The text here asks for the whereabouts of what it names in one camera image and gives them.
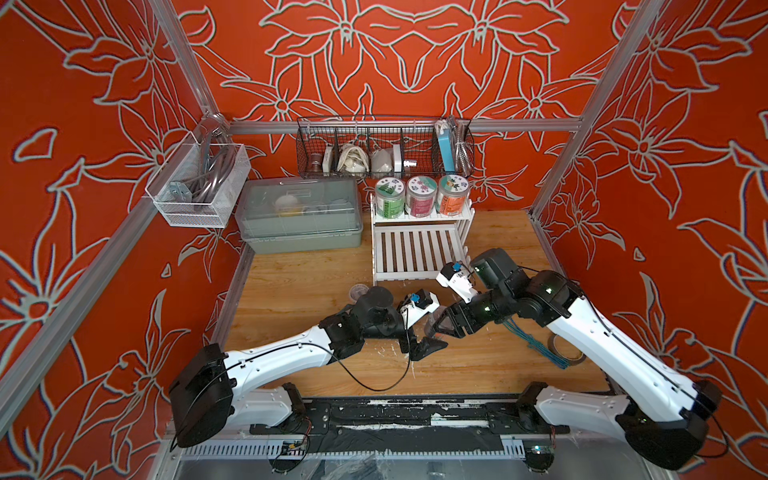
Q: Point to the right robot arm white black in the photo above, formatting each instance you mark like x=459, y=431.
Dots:
x=661, y=414

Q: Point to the seed jar green tree lid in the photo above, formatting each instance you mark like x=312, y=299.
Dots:
x=390, y=197

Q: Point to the small clear cup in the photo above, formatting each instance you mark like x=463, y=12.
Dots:
x=357, y=291
x=431, y=327

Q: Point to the green cable tie bundle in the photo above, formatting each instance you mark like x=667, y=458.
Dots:
x=535, y=345

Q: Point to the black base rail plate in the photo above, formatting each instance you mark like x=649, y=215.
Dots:
x=493, y=413

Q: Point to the seed jar pink flower lid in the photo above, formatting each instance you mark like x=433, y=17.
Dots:
x=420, y=196

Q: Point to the black wire wall basket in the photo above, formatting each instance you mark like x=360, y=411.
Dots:
x=397, y=147

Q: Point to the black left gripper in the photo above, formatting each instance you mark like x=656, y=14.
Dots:
x=426, y=348

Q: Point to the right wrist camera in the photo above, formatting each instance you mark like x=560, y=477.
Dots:
x=457, y=277

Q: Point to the clear plastic wall basket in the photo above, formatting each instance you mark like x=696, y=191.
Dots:
x=199, y=186

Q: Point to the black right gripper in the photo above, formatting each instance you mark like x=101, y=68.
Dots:
x=449, y=315

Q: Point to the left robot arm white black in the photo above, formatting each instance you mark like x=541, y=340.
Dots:
x=217, y=390

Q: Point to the light blue box in basket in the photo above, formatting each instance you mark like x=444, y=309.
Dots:
x=445, y=136

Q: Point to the white slatted two-tier shelf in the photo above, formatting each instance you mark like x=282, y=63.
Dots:
x=416, y=248

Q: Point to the seed jar radish lid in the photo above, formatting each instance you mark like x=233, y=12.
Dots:
x=452, y=193

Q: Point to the white cloth bundle in basket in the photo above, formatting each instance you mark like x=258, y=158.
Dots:
x=353, y=160

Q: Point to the green plastic storage box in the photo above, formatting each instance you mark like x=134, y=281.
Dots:
x=297, y=215

